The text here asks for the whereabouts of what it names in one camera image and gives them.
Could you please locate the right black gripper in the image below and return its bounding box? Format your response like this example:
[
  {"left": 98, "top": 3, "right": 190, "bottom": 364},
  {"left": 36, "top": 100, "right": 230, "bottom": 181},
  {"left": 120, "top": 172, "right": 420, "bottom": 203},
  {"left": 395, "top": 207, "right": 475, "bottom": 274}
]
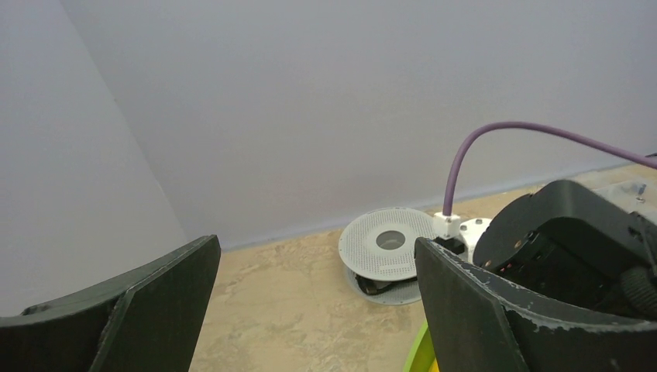
[{"left": 473, "top": 180, "right": 656, "bottom": 320}]

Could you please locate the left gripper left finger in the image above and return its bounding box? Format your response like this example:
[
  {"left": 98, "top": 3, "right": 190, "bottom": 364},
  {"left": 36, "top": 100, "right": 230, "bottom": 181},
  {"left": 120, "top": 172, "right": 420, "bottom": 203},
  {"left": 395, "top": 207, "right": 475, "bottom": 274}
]
[{"left": 1, "top": 235, "right": 221, "bottom": 371}]

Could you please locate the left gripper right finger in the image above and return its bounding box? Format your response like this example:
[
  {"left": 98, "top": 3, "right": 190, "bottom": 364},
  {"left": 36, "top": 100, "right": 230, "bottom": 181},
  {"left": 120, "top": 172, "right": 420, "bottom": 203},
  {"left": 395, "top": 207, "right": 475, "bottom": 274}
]
[{"left": 414, "top": 238, "right": 656, "bottom": 371}]

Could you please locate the green plastic tray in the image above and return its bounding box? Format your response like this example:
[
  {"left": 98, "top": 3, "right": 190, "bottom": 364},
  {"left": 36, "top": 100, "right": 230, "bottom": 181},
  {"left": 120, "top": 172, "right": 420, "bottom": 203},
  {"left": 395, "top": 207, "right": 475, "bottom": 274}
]
[{"left": 402, "top": 321, "right": 439, "bottom": 372}]

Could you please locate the clear screw organizer box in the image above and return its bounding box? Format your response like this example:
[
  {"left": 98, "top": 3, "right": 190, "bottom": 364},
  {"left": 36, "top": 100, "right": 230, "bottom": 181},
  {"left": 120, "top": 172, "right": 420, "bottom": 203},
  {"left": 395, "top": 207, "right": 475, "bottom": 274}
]
[{"left": 593, "top": 178, "right": 656, "bottom": 219}]

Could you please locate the white filament spool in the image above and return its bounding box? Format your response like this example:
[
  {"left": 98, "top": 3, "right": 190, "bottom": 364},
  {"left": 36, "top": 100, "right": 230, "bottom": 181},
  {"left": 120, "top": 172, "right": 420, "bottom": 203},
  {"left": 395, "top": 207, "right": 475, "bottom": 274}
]
[{"left": 338, "top": 207, "right": 436, "bottom": 305}]

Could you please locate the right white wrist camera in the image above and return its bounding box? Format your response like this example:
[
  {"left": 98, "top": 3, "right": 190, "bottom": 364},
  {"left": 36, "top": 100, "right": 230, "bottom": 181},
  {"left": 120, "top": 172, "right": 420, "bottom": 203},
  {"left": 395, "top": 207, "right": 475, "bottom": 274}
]
[{"left": 432, "top": 212, "right": 492, "bottom": 263}]

